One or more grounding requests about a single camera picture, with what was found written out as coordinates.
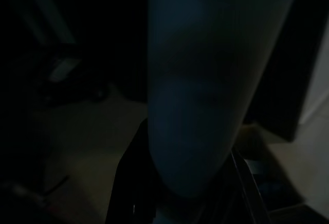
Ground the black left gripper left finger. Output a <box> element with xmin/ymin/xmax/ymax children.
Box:
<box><xmin>104</xmin><ymin>117</ymin><xmax>157</xmax><ymax>224</ymax></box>

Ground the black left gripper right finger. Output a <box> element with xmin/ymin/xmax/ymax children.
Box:
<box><xmin>226</xmin><ymin>148</ymin><xmax>259</xmax><ymax>224</ymax></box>

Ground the broom with grey tube handle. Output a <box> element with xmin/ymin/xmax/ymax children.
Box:
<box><xmin>147</xmin><ymin>0</ymin><xmax>303</xmax><ymax>199</ymax></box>

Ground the large black cabinet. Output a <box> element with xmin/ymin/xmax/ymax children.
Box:
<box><xmin>243</xmin><ymin>0</ymin><xmax>329</xmax><ymax>143</ymax></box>

